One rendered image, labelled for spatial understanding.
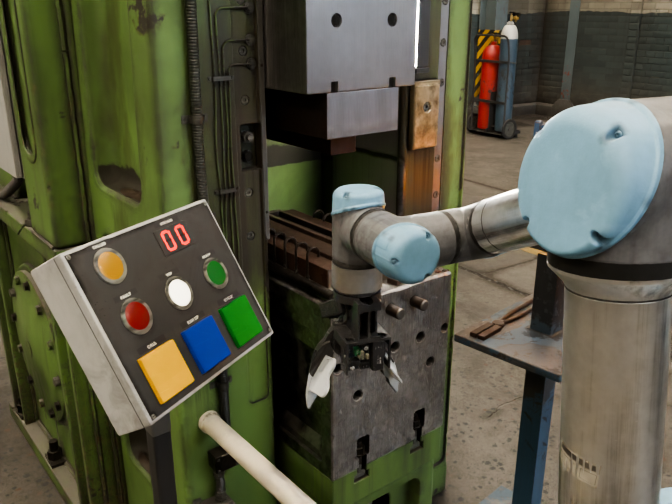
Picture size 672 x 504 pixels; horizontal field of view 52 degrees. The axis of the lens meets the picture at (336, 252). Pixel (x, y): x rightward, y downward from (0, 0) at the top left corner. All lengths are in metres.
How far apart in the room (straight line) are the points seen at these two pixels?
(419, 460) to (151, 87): 1.16
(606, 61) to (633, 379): 9.84
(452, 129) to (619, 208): 1.43
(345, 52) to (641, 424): 1.03
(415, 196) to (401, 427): 0.60
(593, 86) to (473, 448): 8.29
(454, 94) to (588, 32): 8.70
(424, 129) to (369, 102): 0.33
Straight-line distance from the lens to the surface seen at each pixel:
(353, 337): 1.02
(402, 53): 1.56
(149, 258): 1.14
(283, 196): 2.01
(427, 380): 1.81
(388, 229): 0.88
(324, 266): 1.55
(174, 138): 1.42
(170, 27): 1.41
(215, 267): 1.23
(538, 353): 1.76
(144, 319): 1.09
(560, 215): 0.56
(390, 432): 1.79
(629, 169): 0.53
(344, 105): 1.47
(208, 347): 1.16
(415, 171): 1.84
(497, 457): 2.66
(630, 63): 10.19
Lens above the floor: 1.53
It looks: 20 degrees down
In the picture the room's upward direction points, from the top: straight up
